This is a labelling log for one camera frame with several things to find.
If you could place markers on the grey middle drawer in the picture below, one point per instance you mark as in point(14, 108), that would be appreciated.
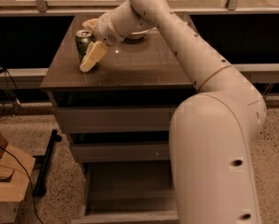
point(120, 152)

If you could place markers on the grey bottom drawer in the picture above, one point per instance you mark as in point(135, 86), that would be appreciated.
point(128, 192)

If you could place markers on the grey drawer cabinet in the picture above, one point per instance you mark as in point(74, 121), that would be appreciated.
point(135, 73)

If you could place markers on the cardboard box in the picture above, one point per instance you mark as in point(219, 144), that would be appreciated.
point(15, 167)

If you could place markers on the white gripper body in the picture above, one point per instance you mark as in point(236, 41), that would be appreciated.
point(104, 29)

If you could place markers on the grey drawer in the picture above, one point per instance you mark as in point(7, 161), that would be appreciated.
point(128, 192)
point(120, 152)
point(113, 120)

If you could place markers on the grey top drawer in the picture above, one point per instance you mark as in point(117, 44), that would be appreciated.
point(113, 120)

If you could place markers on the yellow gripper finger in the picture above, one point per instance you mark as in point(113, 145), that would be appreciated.
point(94, 53)
point(90, 24)

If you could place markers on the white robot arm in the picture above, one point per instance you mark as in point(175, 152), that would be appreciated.
point(210, 132)

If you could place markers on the green soda can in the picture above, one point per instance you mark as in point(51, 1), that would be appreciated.
point(83, 38)

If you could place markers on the white ceramic bowl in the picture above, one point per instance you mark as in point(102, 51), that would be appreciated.
point(137, 35)

